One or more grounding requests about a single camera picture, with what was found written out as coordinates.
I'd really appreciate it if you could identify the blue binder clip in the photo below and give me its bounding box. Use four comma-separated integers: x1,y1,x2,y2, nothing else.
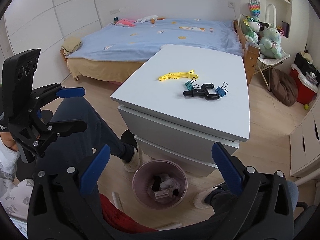
215,82,228,97

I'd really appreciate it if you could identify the black Y-shaped massager head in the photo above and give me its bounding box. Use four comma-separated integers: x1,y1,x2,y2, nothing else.
183,83,221,100

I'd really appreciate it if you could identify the teal binder clip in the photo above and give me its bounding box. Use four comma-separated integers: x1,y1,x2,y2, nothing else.
185,77,199,90

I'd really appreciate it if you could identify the yellow plastic hair clip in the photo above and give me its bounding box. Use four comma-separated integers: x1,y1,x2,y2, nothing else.
158,69,199,81

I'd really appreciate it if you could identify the white sock pair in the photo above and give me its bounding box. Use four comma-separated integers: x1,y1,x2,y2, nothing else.
161,177,181,191

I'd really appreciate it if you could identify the cream paper carton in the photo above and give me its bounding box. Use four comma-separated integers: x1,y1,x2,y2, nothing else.
154,189,172,199

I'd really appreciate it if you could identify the pink trash bin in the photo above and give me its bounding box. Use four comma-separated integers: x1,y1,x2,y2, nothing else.
132,160,188,210

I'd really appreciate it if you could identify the beige folded blanket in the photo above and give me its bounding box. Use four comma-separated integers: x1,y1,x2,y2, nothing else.
61,36,82,56

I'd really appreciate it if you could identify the white right slipper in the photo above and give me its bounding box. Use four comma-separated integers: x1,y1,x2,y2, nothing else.
120,129,141,173

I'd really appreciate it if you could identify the bed with blue blanket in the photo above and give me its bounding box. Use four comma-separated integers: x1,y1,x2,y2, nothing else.
65,18,259,83

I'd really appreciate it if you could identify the red office chair seat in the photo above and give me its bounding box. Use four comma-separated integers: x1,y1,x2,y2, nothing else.
99,193,157,234

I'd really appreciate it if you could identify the white drawer unit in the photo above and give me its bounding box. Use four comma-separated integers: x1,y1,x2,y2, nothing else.
290,102,320,177

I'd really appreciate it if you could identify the pink shark plush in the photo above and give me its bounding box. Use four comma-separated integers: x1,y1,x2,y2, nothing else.
115,18,135,27

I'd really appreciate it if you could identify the white nightstand with drawers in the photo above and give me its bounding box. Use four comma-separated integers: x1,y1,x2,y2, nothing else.
111,45,250,177

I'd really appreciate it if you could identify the brown bean bag cushion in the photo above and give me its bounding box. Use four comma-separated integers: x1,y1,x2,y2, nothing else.
270,68,298,107

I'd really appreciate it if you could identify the white goose plush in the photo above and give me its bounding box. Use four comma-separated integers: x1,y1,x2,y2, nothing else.
136,15,158,24

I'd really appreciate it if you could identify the red cooler box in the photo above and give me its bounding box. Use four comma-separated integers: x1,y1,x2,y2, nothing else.
290,63,318,105

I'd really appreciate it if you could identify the white folding chair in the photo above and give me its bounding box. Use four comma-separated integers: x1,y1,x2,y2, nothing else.
253,54,291,92

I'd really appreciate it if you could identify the black storage bag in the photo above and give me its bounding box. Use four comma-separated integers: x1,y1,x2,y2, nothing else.
294,53,319,86

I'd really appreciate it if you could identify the mint unicorn plush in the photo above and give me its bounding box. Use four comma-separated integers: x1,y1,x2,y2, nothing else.
259,24,283,59

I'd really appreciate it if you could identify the green dragon plush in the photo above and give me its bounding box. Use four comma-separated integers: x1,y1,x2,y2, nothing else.
241,15,260,44

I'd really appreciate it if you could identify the black camera module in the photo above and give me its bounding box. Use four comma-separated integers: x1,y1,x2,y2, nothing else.
1,48,41,132

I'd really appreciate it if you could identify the white wall shelf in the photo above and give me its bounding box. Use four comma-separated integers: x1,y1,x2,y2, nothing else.
266,0,292,38

